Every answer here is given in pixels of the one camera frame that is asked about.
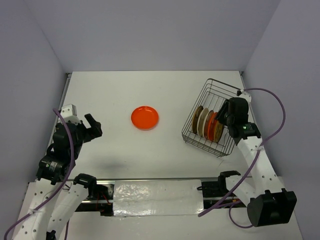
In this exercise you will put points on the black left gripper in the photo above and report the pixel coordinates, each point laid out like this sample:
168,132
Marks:
96,125

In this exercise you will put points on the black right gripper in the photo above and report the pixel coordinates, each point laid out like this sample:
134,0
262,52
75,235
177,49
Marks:
224,107

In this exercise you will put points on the yellow patterned plate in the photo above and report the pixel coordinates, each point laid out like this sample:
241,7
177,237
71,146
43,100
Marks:
217,131

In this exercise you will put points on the orange plate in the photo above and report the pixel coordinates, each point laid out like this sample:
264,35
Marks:
144,117
210,134

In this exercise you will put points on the cream plate with ink drawing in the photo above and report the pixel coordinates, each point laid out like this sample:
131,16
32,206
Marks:
205,123

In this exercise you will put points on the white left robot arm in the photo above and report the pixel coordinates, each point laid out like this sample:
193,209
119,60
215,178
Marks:
46,218

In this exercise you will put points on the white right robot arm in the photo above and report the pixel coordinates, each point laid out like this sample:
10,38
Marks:
267,201

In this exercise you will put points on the white plate in rack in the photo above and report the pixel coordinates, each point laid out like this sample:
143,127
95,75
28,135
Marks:
201,120

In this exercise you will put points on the brown rimmed plate in rack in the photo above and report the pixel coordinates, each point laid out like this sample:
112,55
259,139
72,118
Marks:
195,118

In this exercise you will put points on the silver foil tape sheet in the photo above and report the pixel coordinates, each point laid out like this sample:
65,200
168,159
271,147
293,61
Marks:
157,198

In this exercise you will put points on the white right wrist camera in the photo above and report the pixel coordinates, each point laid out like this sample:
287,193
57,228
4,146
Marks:
245,95

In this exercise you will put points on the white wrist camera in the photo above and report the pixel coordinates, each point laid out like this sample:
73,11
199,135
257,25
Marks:
245,95
70,112

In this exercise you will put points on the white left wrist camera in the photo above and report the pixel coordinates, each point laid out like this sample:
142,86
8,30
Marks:
70,112

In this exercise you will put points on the wire dish rack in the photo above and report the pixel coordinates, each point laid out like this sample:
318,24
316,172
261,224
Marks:
212,96

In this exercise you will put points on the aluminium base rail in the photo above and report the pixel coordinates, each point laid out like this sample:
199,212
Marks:
101,199

